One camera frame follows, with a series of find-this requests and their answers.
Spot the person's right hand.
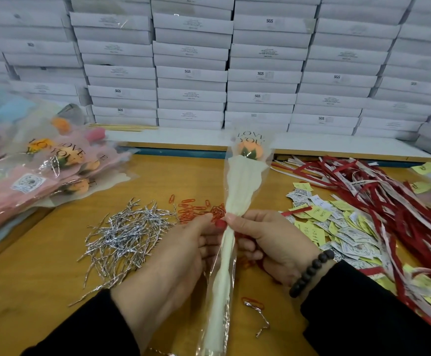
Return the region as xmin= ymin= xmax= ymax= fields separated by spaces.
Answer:
xmin=223 ymin=210 xmax=324 ymax=288

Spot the person's left hand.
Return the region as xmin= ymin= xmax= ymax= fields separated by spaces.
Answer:
xmin=112 ymin=213 xmax=227 ymax=349

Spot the pile of yellow white tags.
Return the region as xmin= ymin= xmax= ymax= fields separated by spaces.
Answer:
xmin=284 ymin=163 xmax=431 ymax=309

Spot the cream orange rose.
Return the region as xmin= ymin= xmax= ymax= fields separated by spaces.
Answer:
xmin=197 ymin=130 xmax=272 ymax=356

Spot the pile of red ribbons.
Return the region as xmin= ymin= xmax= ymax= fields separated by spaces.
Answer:
xmin=271 ymin=155 xmax=431 ymax=331

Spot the pile of flowers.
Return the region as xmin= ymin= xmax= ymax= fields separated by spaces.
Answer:
xmin=0 ymin=78 xmax=131 ymax=245

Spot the person's right forearm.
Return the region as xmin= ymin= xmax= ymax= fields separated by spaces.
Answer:
xmin=301 ymin=259 xmax=431 ymax=356

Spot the person's left forearm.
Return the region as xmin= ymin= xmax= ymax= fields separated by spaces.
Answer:
xmin=23 ymin=289 xmax=141 ymax=356

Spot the pile of silver twist ties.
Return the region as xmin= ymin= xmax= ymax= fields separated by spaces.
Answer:
xmin=69 ymin=198 xmax=178 ymax=307

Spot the pile of orange paper clips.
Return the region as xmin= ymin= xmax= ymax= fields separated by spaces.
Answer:
xmin=167 ymin=192 xmax=264 ymax=309

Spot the long white board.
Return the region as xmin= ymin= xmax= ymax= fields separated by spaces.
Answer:
xmin=108 ymin=128 xmax=431 ymax=162

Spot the wooden sticks bundle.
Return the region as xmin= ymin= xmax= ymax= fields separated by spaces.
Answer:
xmin=97 ymin=124 xmax=159 ymax=132

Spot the black bead bracelet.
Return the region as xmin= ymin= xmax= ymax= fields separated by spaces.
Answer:
xmin=288 ymin=248 xmax=337 ymax=297

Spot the wall of stacked white boxes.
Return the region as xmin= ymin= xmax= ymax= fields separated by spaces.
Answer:
xmin=0 ymin=0 xmax=431 ymax=139

